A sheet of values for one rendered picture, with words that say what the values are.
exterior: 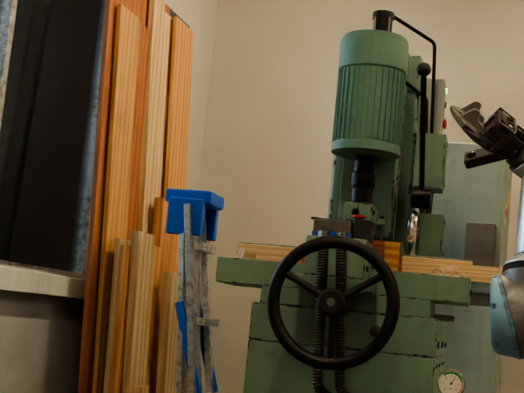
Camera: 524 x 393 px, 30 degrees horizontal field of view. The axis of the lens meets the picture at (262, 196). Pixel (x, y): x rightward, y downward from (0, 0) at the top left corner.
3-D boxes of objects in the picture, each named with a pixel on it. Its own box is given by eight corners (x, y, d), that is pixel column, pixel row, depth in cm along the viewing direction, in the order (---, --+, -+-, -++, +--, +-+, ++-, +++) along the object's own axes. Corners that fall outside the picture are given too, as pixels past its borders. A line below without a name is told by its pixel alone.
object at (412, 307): (260, 302, 233) (261, 285, 233) (277, 305, 253) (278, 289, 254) (430, 317, 224) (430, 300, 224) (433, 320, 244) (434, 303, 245)
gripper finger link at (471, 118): (463, 94, 233) (493, 117, 235) (447, 110, 237) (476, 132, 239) (462, 100, 231) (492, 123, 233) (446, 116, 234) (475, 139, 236)
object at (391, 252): (314, 267, 240) (317, 235, 241) (316, 267, 241) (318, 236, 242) (397, 273, 235) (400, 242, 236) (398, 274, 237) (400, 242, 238)
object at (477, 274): (285, 266, 249) (287, 250, 249) (287, 266, 251) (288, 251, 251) (510, 285, 236) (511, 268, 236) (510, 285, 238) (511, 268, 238)
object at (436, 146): (412, 187, 263) (416, 132, 265) (413, 192, 271) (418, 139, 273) (444, 189, 261) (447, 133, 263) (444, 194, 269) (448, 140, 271)
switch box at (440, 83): (419, 132, 274) (423, 77, 276) (420, 139, 284) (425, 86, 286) (440, 133, 273) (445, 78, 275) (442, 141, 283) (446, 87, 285)
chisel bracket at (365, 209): (341, 235, 243) (345, 201, 244) (348, 241, 256) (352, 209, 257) (371, 237, 241) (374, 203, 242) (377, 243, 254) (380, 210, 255)
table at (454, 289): (203, 278, 227) (205, 253, 228) (235, 285, 256) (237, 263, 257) (469, 302, 213) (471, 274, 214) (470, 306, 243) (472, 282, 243)
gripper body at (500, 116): (498, 104, 237) (535, 133, 239) (473, 126, 242) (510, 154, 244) (497, 120, 231) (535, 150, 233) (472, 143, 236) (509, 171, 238)
